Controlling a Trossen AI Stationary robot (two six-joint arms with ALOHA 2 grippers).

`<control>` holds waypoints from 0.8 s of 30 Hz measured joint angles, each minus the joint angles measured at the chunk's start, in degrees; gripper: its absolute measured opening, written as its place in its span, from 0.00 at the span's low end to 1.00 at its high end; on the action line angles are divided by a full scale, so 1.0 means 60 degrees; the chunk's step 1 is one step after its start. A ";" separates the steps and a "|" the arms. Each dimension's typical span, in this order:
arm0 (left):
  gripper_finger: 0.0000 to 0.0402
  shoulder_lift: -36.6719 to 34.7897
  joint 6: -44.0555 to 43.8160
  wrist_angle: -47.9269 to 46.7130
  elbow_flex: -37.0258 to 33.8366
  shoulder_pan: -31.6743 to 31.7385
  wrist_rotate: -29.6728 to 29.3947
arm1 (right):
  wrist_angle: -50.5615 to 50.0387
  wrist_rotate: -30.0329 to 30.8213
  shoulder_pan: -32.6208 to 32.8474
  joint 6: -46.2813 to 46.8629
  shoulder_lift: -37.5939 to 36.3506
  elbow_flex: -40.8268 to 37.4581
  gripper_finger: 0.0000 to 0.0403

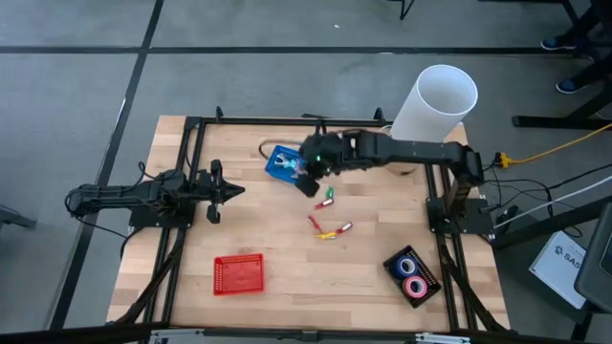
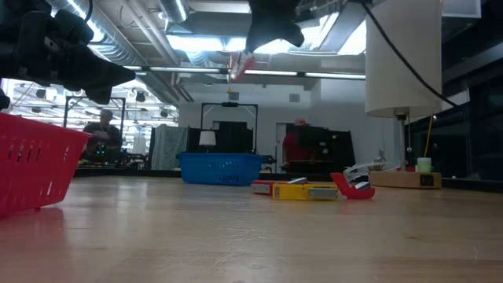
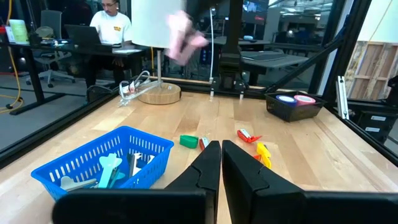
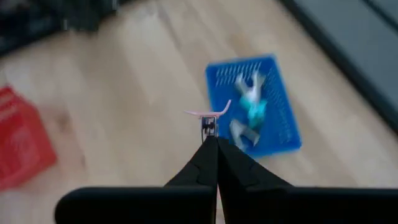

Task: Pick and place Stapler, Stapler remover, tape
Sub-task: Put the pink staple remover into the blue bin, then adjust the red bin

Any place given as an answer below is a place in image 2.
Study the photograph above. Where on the white shade wooden base lamp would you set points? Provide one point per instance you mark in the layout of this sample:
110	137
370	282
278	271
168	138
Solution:
402	59

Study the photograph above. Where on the ceiling strip light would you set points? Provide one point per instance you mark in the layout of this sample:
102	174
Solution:
188	70

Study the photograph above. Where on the black cabinet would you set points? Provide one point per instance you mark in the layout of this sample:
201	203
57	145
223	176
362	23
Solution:
334	145

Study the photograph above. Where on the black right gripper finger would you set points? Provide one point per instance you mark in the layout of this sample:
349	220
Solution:
269	37
254	39

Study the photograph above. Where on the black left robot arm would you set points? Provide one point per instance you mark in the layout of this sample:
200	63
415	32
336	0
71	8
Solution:
8	47

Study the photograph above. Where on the blue plastic basket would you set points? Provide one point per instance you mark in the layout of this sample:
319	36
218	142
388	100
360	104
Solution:
220	169

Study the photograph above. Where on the pink staple remover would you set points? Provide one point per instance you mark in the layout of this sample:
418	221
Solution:
241	65

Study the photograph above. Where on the green wipes canister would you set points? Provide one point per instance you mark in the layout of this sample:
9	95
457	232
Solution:
424	165

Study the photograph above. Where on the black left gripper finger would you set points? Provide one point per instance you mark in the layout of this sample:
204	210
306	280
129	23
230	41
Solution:
106	80
98	63

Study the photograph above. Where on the small white lamp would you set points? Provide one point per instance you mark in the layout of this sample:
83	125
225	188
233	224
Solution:
207	138

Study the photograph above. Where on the grey cloth cover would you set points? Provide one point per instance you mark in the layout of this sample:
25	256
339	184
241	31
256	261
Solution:
169	145

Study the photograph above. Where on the red storage box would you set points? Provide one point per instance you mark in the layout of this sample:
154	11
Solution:
411	169

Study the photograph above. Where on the red plastic basket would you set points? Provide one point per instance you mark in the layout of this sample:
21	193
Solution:
35	165

